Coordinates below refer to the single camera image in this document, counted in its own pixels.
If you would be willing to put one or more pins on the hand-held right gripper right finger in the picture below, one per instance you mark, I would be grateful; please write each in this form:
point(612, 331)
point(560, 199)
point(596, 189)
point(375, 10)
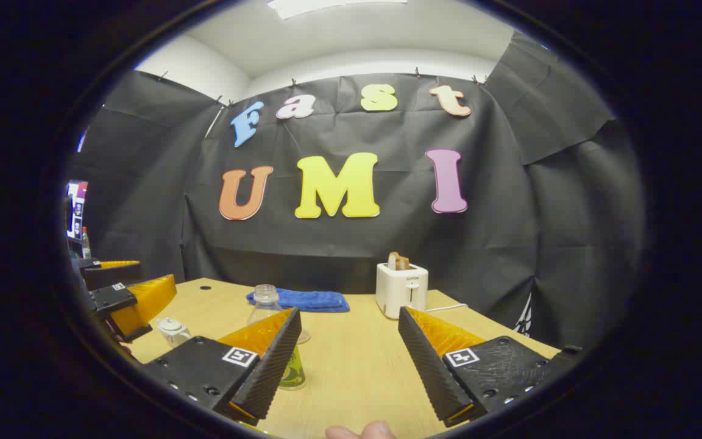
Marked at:
point(427, 366)

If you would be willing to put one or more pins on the blue towel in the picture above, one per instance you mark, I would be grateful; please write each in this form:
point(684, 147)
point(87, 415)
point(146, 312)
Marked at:
point(314, 300)

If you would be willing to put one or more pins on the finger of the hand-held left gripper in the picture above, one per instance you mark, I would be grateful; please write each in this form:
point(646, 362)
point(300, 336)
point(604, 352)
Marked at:
point(113, 299)
point(110, 275)

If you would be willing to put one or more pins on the toasted bread slice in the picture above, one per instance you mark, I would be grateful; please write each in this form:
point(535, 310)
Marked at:
point(398, 262)

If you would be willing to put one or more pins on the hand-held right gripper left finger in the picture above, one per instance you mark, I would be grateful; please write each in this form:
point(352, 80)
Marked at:
point(272, 372)

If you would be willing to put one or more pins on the black backdrop cloth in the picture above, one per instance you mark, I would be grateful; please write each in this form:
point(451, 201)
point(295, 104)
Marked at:
point(387, 244)

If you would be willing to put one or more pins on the ceiling light panel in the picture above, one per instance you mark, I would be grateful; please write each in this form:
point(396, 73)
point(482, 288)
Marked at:
point(326, 6)

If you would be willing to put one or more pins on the round coaster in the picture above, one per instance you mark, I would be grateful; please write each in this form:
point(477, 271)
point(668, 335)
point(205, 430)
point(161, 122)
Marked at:
point(304, 337)

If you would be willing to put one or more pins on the white toaster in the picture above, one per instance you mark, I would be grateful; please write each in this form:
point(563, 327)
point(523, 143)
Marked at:
point(397, 289)

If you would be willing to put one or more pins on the white teacup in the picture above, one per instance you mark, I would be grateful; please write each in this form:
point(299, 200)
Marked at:
point(177, 338)

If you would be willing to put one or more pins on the red cap plastic bottle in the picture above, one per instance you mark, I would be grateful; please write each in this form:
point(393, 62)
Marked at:
point(86, 244)

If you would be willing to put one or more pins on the clear green label water bottle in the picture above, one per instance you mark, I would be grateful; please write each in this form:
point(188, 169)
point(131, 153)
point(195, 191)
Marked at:
point(265, 302)

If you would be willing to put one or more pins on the computer monitor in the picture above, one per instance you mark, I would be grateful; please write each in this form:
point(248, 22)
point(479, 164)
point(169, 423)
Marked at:
point(77, 207)

